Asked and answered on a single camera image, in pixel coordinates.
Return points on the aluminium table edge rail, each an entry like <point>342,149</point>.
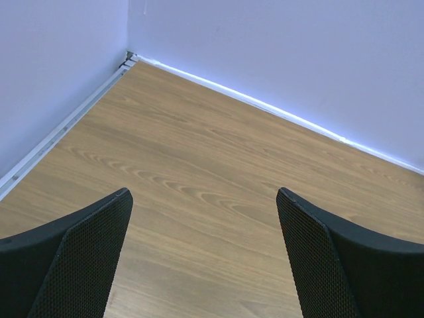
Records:
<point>21,169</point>

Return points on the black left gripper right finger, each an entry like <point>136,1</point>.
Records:
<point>341,269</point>

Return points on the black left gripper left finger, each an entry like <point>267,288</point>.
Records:
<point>66,268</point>

